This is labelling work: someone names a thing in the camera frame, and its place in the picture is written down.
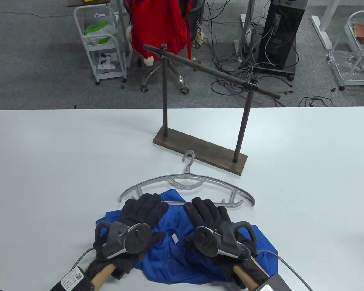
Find person's right hand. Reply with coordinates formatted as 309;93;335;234
183;196;270;282

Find tangle of floor cables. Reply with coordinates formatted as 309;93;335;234
200;0;295;106

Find black wheeled stand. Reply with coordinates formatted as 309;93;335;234
253;45;299;81

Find person's left hand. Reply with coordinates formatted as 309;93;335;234
93;193;170;281

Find paper sheets with black parts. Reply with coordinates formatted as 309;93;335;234
97;52;117;71

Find white desk leg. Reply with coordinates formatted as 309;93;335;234
310;0;342;50

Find grey left hand controller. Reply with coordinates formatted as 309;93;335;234
93;221;153;262

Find grey left glove cable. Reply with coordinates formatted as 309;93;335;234
71;247;96;273

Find grey glove cable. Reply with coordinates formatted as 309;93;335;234
71;247;96;273
258;249;313;291

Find grey metal desk leg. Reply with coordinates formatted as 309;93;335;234
240;0;257;55

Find grey right hand controller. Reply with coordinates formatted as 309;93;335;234
192;221;258;260

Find black computer tower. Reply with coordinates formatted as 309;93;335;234
257;0;308;69

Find blue t-shirt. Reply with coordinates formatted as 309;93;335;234
96;189;279;290

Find green plastic bag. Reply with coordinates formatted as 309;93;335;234
83;21;119;45

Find black right wrist sensor box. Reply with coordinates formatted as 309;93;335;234
255;274;288;291

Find person's right forearm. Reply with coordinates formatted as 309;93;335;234
233;264;261;290

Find person's left forearm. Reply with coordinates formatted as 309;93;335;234
91;263;117;290

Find black coiled floor cable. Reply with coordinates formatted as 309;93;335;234
299;96;335;107

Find grey right glove cable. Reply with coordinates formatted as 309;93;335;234
258;249;313;291

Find black wrist sensor box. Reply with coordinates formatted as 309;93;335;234
50;266;96;291
255;274;288;291

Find black left wrist sensor box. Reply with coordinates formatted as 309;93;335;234
50;266;96;291

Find red jacket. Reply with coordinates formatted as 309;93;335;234
130;0;192;61

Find office chair with chrome base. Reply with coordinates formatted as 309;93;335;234
123;0;205;95

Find white rolling cart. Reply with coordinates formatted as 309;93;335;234
326;11;364;92
74;5;128;86

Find grey hand controller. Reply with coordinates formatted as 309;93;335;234
192;221;258;260
93;221;153;262

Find grey plastic hanger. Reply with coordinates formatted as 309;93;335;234
119;150;256;209

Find dark metal hanging rack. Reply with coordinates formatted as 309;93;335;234
143;43;282;176

